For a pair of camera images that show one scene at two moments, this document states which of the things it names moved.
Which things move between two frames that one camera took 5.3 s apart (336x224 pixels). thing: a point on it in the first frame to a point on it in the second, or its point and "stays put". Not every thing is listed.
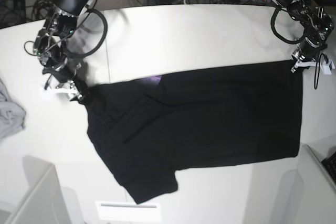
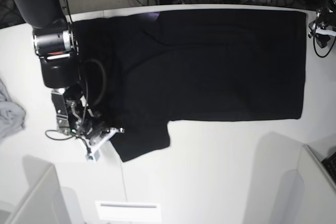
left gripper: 64,72 to 93,128
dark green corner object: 329,163 stays put
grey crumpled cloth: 12,115 stays put
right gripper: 310,48 to 315,31
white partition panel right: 318,205 stays put
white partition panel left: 44,203 stays put
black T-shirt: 145,128 to 139,72
